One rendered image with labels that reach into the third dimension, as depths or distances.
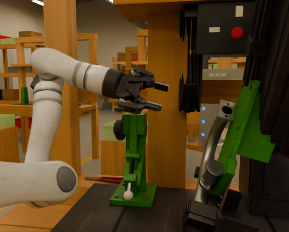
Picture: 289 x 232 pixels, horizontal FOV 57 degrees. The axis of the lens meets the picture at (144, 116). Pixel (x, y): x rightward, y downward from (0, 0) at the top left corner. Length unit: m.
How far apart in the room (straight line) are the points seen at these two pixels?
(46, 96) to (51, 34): 0.44
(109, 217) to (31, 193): 0.30
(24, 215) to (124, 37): 10.91
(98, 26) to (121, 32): 1.07
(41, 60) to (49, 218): 0.44
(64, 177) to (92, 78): 0.25
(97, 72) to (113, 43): 11.08
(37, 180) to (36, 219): 0.32
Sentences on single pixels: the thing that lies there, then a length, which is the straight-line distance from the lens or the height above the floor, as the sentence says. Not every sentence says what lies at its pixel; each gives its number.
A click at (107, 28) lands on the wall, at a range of 11.97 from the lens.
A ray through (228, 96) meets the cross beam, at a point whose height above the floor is 1.21.
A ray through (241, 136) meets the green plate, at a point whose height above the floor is 1.16.
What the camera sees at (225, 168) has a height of 1.09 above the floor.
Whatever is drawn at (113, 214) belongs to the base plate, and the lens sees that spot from 0.81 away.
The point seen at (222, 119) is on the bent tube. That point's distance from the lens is 0.68.
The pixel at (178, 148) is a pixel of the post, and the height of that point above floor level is 1.03.
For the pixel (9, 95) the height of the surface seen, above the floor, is 0.96.
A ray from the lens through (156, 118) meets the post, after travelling 0.96.
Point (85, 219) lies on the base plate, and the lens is 0.79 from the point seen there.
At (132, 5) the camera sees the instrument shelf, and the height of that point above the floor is 1.50.
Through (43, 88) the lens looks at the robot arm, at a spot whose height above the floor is 1.25.
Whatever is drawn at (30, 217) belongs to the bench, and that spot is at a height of 0.88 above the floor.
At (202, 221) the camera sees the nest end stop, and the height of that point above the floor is 0.97.
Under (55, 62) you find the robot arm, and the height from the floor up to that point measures 1.32.
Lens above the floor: 1.27
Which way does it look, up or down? 8 degrees down
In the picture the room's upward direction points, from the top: straight up
